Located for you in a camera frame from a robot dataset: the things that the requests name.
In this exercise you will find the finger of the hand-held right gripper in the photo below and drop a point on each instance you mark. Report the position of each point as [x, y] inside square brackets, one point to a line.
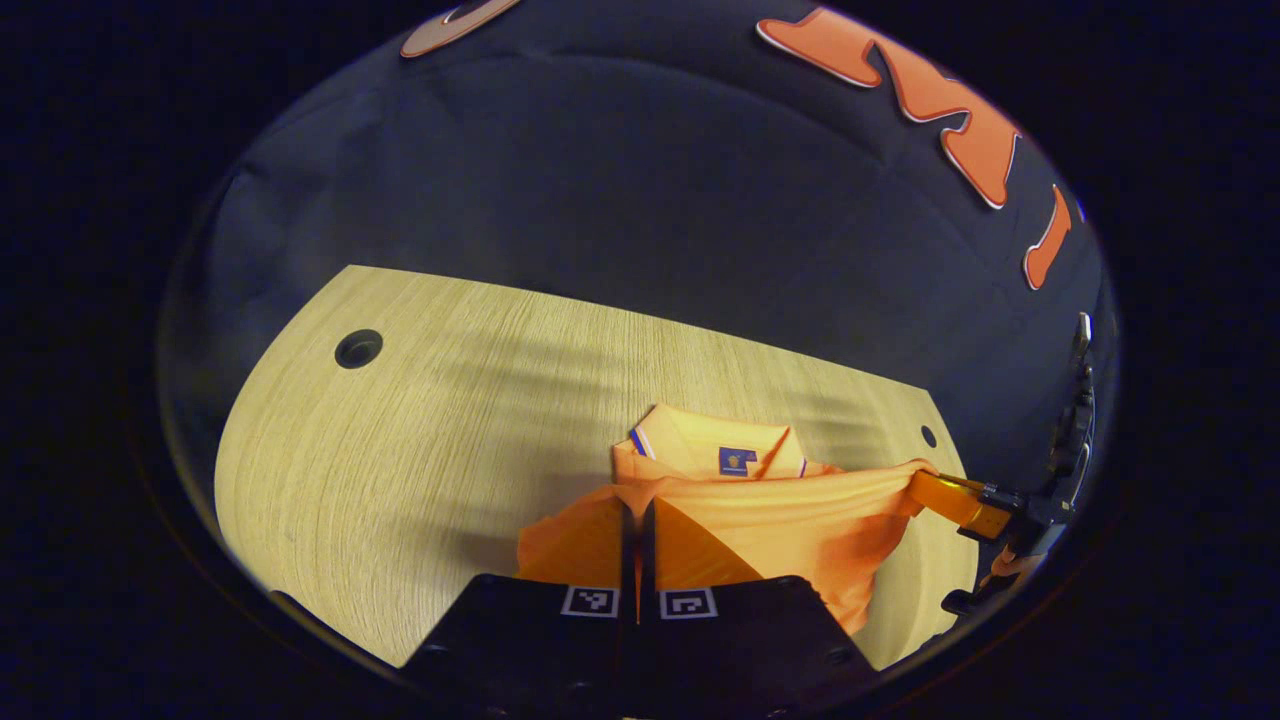
[955, 500]

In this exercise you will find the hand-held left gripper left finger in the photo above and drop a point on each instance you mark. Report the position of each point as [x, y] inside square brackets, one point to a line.
[540, 630]

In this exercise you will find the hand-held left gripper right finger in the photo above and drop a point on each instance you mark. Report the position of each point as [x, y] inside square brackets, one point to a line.
[740, 630]

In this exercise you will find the orange polo T-shirt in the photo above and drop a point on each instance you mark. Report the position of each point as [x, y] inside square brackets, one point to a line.
[800, 520]

